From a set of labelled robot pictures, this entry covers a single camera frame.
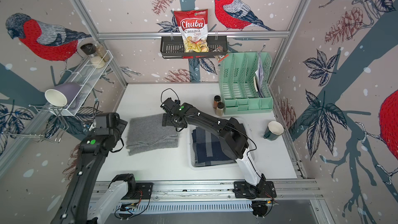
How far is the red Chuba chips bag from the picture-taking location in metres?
0.81

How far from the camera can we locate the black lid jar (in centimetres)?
80

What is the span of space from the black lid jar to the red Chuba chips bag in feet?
1.58
